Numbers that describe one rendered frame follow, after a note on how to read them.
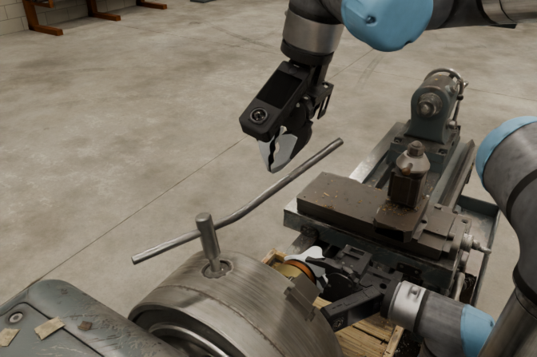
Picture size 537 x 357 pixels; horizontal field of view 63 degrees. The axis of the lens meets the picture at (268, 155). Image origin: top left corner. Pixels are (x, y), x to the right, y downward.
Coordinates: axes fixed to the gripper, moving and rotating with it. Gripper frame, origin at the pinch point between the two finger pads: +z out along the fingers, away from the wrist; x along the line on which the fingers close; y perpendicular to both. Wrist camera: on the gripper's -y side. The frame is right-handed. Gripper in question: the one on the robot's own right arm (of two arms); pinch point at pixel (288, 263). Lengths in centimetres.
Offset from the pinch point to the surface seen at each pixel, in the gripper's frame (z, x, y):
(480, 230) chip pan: -29, -54, 106
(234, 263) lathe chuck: -1.7, 16.2, -18.8
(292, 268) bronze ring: -3.3, 4.3, -4.6
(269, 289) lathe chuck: -8.0, 15.5, -19.8
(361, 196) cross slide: 1.1, -10.5, 43.4
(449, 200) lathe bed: -18, -23, 73
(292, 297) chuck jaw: -10.5, 13.8, -18.0
